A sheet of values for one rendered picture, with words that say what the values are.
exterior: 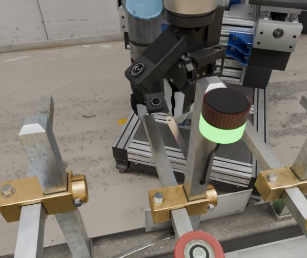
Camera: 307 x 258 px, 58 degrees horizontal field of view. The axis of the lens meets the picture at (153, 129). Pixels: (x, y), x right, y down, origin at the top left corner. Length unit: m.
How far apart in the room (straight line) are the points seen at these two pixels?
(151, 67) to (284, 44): 0.72
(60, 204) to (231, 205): 0.42
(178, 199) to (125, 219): 1.00
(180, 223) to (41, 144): 0.30
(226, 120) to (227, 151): 1.26
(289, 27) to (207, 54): 0.63
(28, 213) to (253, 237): 0.53
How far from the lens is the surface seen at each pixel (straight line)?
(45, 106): 0.68
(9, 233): 1.68
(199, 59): 0.43
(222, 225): 0.75
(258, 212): 0.80
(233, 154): 1.60
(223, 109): 0.35
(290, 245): 0.88
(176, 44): 0.42
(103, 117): 2.13
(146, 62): 0.42
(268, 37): 1.05
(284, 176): 0.67
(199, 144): 0.45
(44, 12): 3.13
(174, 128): 0.54
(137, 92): 0.71
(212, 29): 0.46
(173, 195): 0.58
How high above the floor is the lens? 1.35
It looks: 42 degrees down
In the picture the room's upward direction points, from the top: straight up
